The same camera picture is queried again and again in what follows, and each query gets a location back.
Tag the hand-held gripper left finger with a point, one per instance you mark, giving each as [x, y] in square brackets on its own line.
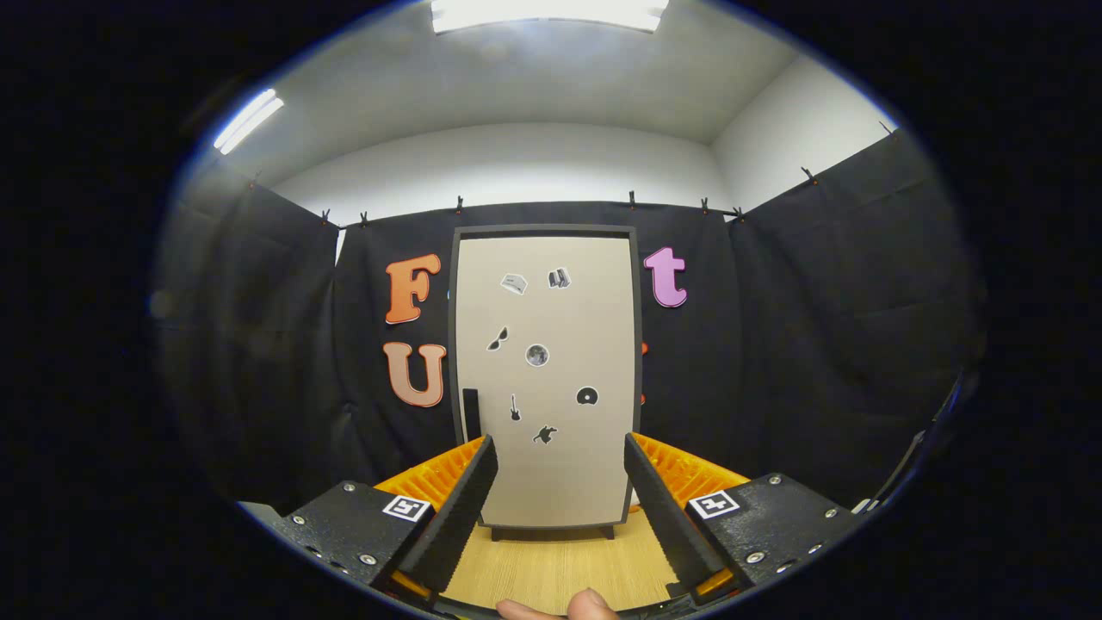
[456, 525]

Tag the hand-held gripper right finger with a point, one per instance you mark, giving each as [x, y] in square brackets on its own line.
[663, 517]

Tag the grey shoe cabinet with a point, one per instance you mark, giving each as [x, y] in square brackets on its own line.
[544, 230]

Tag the black backdrop cloth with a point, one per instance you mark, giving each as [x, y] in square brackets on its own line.
[775, 362]

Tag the row of black cloth clips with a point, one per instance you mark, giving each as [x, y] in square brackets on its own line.
[631, 200]

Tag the long ceiling light tube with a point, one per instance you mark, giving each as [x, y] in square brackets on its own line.
[248, 120]

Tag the rectangular ceiling light panel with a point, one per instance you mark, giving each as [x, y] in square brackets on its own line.
[551, 13]

